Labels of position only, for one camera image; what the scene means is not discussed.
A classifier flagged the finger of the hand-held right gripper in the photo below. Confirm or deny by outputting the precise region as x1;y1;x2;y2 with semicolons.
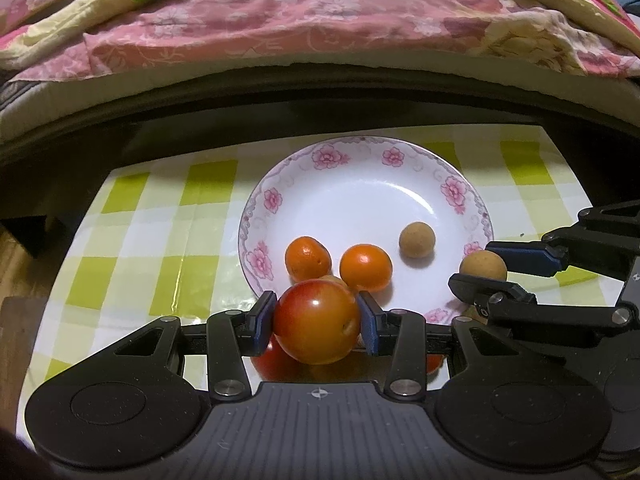
447;272;640;333
486;199;640;281

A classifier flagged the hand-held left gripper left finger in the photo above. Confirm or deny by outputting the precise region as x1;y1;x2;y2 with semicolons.
100;291;279;403

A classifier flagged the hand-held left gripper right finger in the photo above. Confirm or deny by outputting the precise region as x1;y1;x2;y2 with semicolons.
356;290;531;403

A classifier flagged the large orange-red plum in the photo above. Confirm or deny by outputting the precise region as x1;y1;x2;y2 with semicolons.
272;280;361;366

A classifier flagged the white pink-flowered plate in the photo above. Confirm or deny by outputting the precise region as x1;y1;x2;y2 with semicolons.
237;136;496;328

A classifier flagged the green checked plastic tablecloth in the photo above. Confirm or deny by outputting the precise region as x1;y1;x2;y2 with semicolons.
20;125;640;411

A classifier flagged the white mattress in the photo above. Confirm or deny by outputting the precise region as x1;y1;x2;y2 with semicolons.
0;57;640;143

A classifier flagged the pink floral blanket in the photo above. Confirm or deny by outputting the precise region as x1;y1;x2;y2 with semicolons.
10;0;640;83

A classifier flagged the cream floral quilt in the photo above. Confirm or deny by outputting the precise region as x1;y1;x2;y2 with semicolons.
0;0;640;81

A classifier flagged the dark bed frame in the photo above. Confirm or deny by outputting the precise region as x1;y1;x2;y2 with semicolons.
0;67;640;221

